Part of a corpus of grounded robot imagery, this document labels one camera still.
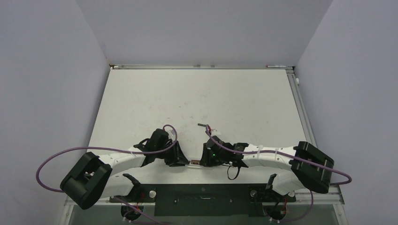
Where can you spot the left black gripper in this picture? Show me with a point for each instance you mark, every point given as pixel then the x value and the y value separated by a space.
pixel 177 158

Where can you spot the aluminium right rail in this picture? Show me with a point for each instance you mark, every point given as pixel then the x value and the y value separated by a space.
pixel 305 122

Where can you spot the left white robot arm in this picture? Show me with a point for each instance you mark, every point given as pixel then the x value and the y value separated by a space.
pixel 98 176

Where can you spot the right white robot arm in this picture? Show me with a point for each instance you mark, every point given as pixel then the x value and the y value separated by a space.
pixel 302 166

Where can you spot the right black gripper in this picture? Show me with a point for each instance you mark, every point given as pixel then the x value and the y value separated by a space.
pixel 206 161

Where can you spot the aluminium rail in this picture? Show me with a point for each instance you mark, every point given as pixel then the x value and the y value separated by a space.
pixel 305 122
pixel 199 66

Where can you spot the white remote control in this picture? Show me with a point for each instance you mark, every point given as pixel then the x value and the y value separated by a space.
pixel 191 166

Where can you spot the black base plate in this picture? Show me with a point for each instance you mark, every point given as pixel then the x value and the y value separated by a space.
pixel 207 199

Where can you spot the aluminium back rail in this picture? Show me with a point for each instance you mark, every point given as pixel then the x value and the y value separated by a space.
pixel 199 66

